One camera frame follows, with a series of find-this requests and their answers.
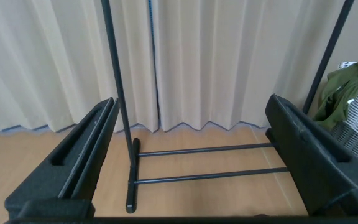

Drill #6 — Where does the black clothes rack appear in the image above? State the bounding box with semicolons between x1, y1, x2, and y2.
100;0;356;214

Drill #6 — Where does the green garment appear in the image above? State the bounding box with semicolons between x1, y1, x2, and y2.
312;62;358;130

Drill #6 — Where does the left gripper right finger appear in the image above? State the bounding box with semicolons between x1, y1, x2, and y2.
265;93;358;217

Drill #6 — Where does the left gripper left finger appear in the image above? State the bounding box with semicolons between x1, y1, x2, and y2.
4;96;121;219

